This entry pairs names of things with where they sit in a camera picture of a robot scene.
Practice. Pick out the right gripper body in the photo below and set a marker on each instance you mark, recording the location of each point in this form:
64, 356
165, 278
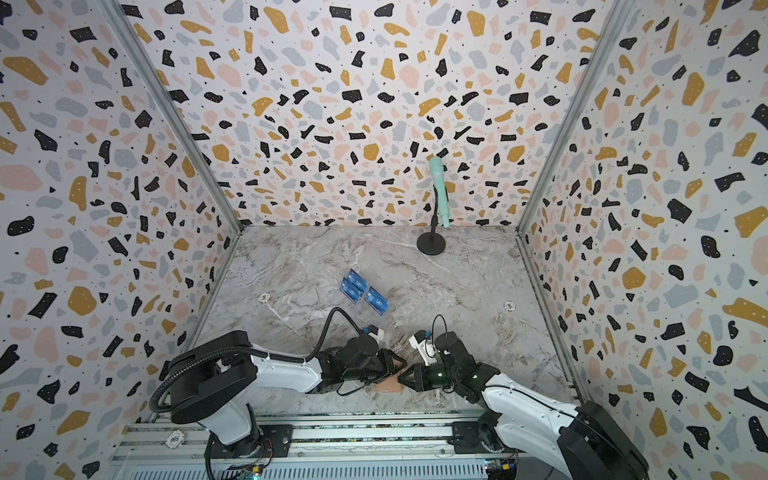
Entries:
424, 376

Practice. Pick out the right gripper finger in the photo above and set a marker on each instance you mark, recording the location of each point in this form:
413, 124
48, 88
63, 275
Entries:
415, 386
410, 376

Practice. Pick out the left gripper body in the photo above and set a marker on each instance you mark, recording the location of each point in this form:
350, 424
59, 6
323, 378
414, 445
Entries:
380, 368

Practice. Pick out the pink leather card holder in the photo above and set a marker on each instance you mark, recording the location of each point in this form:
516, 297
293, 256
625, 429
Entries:
390, 385

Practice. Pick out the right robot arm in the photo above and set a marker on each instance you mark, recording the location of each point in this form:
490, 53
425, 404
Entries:
580, 441

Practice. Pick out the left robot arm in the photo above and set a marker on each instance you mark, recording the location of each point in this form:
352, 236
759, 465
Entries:
201, 386

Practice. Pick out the blue card back right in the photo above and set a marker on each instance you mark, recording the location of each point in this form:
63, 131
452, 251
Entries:
376, 301

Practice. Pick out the blue card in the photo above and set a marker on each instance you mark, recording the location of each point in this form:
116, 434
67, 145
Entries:
376, 301
357, 280
351, 291

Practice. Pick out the blue card back left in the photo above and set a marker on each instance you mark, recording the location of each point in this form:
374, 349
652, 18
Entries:
357, 280

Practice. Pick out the black microphone stand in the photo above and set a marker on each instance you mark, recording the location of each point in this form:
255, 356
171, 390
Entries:
432, 243

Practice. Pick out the mint green microphone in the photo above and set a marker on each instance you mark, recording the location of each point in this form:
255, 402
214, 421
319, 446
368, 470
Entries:
437, 173

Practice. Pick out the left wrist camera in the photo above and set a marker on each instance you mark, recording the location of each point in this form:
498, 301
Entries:
374, 332

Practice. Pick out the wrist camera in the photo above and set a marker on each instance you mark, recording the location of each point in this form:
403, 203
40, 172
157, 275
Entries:
374, 332
422, 342

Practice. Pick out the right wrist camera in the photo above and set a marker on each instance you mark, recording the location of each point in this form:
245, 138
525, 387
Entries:
422, 342

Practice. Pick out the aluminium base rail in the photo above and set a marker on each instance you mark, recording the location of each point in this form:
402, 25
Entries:
423, 445

